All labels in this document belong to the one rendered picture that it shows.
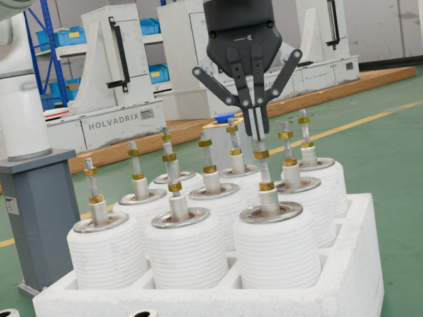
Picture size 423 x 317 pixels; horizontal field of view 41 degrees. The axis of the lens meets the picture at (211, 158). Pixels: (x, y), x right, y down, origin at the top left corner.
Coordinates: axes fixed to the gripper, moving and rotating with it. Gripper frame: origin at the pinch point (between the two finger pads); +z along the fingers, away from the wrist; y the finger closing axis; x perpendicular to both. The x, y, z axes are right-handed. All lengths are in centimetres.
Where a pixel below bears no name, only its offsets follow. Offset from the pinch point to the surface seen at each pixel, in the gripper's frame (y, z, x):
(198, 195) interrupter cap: 10.1, 10.5, -13.0
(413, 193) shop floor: -35, 36, -84
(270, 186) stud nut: -0.5, 7.4, 0.7
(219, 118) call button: 8.0, 3.4, -42.7
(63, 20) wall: 318, -111, -886
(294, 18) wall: -47, -36, -652
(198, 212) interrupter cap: 9.2, 10.6, -4.1
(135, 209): 19.7, 11.3, -13.4
